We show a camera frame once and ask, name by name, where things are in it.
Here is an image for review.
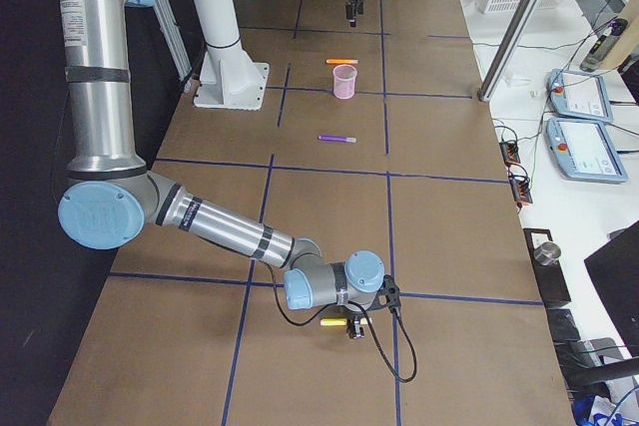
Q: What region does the near orange black connector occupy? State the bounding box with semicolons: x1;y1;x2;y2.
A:
508;174;533;208

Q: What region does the pink mesh pen holder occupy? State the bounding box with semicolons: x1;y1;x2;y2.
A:
332;64;357;100

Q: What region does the aluminium frame post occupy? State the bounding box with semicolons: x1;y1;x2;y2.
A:
478;0;540;102

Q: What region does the steel cup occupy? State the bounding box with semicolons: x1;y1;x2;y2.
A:
533;241;561;266

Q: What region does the teach pendant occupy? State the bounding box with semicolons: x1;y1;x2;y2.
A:
545;118;628;185
547;69;613;124

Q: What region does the purple highlighter pen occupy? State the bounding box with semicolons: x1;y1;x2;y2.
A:
318;135;357;144

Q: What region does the black monitor corner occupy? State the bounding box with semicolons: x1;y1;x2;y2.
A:
584;227;639;357

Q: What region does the black box under cup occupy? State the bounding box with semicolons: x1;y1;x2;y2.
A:
523;227;571;308

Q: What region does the far teach pendant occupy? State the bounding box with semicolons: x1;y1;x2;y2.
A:
547;69;613;124

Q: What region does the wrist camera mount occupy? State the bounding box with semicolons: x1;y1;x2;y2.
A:
368;274;401;316

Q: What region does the yellow highlighter pen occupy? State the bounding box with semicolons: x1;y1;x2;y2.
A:
320;317;369;327

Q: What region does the orange highlighter pen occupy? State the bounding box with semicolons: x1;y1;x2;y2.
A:
325;58;358;65

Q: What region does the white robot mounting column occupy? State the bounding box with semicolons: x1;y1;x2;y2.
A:
194;0;270;111

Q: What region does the orange black connector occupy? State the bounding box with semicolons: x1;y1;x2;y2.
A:
508;174;533;208
499;141;520;166

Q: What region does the near teach pendant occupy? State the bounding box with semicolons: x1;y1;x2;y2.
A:
545;118;628;185

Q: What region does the far orange black connector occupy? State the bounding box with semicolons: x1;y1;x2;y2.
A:
499;141;520;166

